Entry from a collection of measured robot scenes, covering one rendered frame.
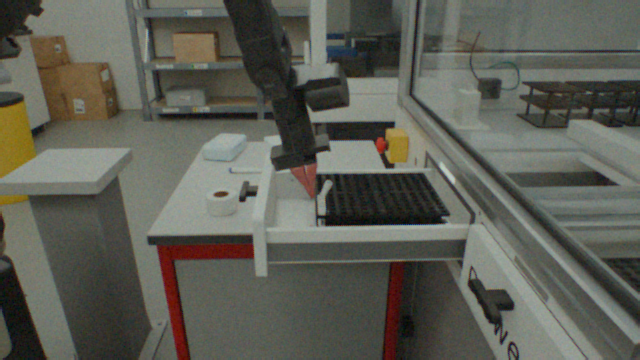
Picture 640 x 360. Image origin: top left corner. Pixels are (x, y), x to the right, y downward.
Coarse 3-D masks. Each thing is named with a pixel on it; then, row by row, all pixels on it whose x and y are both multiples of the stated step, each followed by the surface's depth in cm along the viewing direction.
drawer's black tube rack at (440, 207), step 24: (336, 192) 79; (360, 192) 79; (384, 192) 79; (408, 192) 79; (432, 192) 79; (336, 216) 71; (360, 216) 71; (384, 216) 71; (408, 216) 72; (432, 216) 72
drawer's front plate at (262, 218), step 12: (264, 168) 82; (264, 180) 77; (264, 192) 72; (264, 204) 68; (252, 216) 65; (264, 216) 66; (264, 228) 66; (264, 240) 66; (264, 252) 67; (264, 264) 68; (264, 276) 69
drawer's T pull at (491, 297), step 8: (472, 280) 53; (480, 280) 53; (472, 288) 53; (480, 288) 52; (480, 296) 50; (488, 296) 50; (496, 296) 50; (504, 296) 50; (480, 304) 50; (488, 304) 49; (496, 304) 49; (504, 304) 49; (512, 304) 49; (488, 312) 48; (496, 312) 48; (496, 320) 47
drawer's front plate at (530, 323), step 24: (480, 240) 59; (480, 264) 59; (504, 264) 53; (504, 288) 52; (528, 288) 49; (480, 312) 59; (504, 312) 52; (528, 312) 46; (528, 336) 46; (552, 336) 42
